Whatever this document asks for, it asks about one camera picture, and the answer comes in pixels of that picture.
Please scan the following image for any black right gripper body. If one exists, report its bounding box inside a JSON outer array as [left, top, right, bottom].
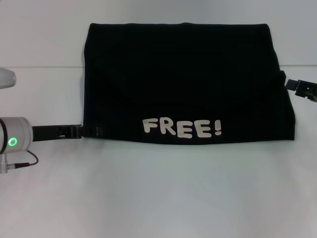
[[294, 79, 317, 102]]

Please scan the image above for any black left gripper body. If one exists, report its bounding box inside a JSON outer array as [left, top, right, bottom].
[[31, 124, 84, 142]]

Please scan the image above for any black t-shirt with FREE print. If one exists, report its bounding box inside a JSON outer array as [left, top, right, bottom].
[[82, 22, 297, 146]]

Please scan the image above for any left arm cable with plug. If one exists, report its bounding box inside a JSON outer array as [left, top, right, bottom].
[[0, 150, 40, 175]]

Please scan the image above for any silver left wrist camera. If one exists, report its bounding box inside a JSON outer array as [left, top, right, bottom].
[[0, 66, 17, 90]]

